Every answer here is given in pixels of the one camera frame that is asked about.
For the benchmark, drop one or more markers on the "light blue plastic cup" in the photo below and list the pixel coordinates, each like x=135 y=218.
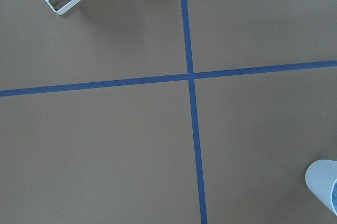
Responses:
x=320 y=178

